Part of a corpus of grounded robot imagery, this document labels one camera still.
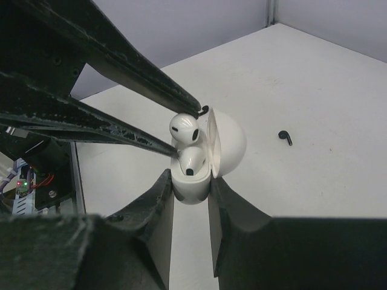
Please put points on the white earbud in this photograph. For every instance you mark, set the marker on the white earbud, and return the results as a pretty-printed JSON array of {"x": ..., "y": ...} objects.
[
  {"x": 192, "y": 160},
  {"x": 184, "y": 128}
]

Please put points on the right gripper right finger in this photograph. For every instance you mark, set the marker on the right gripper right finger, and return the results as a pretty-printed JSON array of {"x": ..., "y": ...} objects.
[{"x": 252, "y": 250}]

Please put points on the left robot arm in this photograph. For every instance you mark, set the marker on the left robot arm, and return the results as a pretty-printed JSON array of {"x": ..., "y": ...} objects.
[{"x": 36, "y": 148}]

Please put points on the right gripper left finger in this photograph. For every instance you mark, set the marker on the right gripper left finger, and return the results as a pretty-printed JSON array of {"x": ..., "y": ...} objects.
[{"x": 130, "y": 249}]

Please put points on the black earbud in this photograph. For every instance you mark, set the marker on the black earbud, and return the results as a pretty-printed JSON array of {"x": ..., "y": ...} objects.
[
  {"x": 204, "y": 111},
  {"x": 284, "y": 135}
]

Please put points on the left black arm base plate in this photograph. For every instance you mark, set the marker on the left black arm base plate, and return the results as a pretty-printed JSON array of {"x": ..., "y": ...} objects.
[{"x": 54, "y": 175}]

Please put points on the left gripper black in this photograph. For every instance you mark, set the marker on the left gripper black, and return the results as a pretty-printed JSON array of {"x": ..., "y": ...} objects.
[{"x": 31, "y": 49}]

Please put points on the small circuit board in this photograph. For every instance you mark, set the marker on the small circuit board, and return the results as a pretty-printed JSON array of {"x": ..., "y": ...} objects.
[{"x": 23, "y": 187}]

